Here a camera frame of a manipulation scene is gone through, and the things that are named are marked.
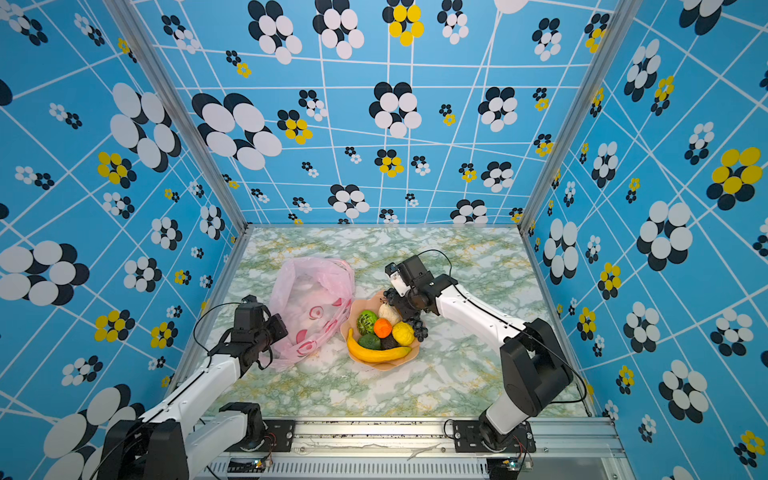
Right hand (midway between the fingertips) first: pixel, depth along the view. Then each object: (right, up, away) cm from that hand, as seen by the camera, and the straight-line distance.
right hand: (406, 299), depth 88 cm
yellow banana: (-9, -14, -7) cm, 19 cm away
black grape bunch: (+4, -8, -6) cm, 11 cm away
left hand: (-37, -6, +1) cm, 37 cm away
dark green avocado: (-5, -12, -3) cm, 14 cm away
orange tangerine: (-7, -7, -6) cm, 12 cm away
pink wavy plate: (-11, -2, +5) cm, 12 cm away
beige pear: (-5, -4, +1) cm, 7 cm away
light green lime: (-10, -11, -6) cm, 16 cm away
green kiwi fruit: (-12, -6, -2) cm, 14 cm away
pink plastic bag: (-31, -1, +12) cm, 33 cm away
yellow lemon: (-1, -9, -4) cm, 10 cm away
